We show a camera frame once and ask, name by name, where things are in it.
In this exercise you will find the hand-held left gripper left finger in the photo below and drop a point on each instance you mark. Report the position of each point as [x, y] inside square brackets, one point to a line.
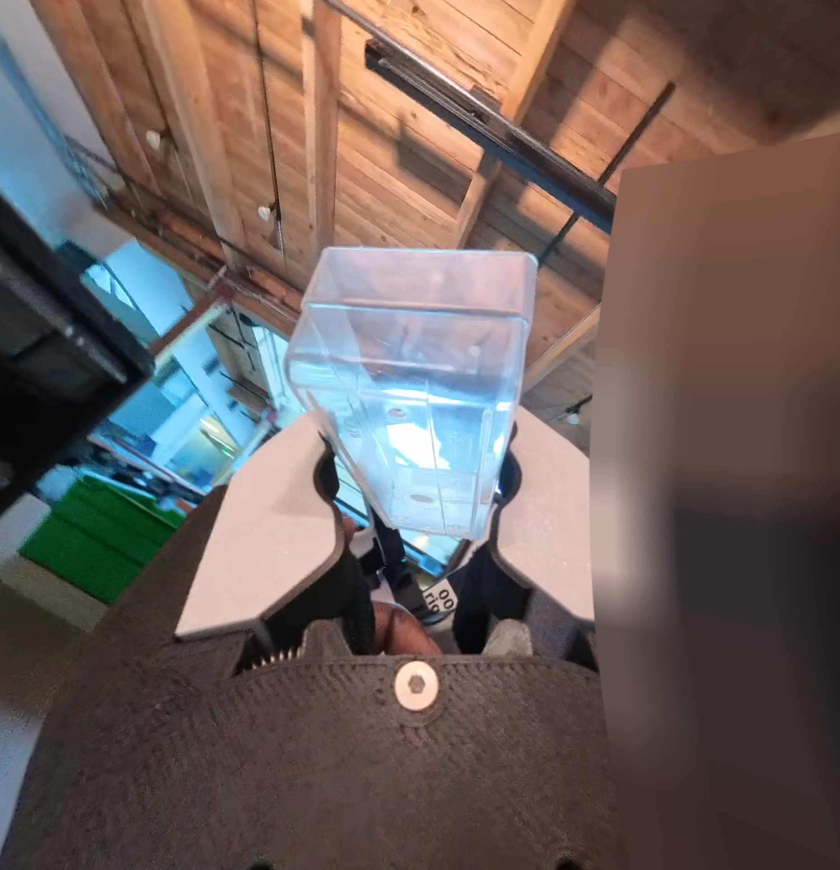
[270, 516]

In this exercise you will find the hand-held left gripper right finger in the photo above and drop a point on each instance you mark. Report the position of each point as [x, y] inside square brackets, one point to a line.
[552, 516]

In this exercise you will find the clear plastic drawer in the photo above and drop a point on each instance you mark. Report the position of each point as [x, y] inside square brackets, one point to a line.
[420, 353]

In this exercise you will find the black case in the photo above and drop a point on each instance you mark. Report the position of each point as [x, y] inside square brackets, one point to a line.
[46, 380]

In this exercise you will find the person's right hand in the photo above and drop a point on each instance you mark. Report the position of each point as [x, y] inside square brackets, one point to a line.
[399, 632]

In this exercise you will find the green plastic crate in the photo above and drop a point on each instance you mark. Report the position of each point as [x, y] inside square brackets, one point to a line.
[100, 544]

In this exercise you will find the white ceiling hook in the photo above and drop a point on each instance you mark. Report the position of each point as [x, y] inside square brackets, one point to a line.
[152, 139]
[265, 212]

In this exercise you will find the thin dark ceiling rod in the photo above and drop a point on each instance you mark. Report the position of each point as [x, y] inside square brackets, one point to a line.
[617, 156]

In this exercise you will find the black metal ceiling rail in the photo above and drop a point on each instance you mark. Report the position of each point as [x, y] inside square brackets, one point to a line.
[501, 129]

